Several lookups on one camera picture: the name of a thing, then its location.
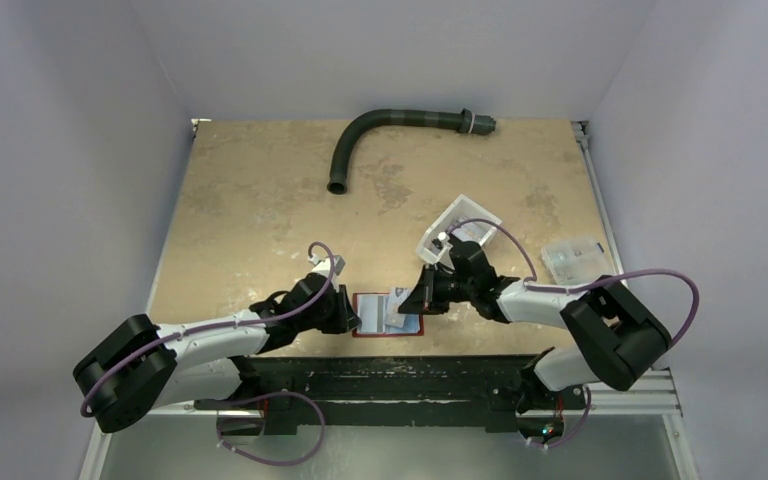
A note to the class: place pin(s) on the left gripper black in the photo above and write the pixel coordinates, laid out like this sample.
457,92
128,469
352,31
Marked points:
345,318

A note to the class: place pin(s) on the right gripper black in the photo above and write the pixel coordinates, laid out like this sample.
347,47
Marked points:
428,291

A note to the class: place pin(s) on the white VIP card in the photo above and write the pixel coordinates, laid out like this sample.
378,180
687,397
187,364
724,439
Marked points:
370,309

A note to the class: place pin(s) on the red card holder wallet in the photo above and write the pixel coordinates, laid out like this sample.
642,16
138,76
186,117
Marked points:
417,330

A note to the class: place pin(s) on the white plastic card box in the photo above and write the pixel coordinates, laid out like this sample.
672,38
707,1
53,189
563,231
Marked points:
464,220

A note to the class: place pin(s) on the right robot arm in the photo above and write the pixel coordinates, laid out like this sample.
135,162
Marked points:
616,338

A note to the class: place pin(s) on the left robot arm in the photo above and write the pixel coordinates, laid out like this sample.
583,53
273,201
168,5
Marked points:
141,365

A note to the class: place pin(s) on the clear plastic screw box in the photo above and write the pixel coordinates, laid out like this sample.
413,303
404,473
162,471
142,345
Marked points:
577,260

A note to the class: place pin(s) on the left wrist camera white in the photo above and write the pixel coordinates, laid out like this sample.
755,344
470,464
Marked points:
328,267

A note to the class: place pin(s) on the black front table rail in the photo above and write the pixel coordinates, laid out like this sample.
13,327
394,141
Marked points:
485,391

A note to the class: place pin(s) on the aluminium frame rail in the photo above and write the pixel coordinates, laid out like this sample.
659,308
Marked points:
655,393

